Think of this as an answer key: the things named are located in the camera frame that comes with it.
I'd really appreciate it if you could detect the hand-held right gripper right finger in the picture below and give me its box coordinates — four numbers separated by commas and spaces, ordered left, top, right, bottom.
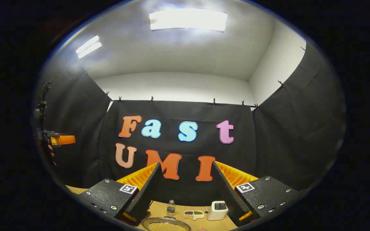
212, 160, 302, 227

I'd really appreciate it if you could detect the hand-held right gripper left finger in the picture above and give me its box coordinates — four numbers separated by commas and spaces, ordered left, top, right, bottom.
76, 162, 163, 227

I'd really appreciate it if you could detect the steel pot with black handle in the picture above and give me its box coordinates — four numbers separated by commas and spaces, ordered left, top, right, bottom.
141, 217, 192, 231

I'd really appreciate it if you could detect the white block-shaped appliance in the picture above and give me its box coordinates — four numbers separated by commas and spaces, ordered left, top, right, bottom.
207, 201, 229, 221

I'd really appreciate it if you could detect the white divided dish of beans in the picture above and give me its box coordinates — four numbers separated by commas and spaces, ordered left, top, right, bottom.
183, 210, 205, 221

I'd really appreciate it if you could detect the pile of soybeans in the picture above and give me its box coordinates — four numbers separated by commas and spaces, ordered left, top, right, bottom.
148, 222, 187, 231

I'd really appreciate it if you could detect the black backdrop cloth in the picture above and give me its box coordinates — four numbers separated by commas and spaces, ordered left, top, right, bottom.
34, 42, 346, 206

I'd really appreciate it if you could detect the small ceiling light panel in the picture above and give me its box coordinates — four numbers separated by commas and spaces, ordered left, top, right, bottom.
76, 35, 102, 59

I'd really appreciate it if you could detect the large ceiling light panel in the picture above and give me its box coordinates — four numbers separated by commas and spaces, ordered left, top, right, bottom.
149, 9, 228, 32

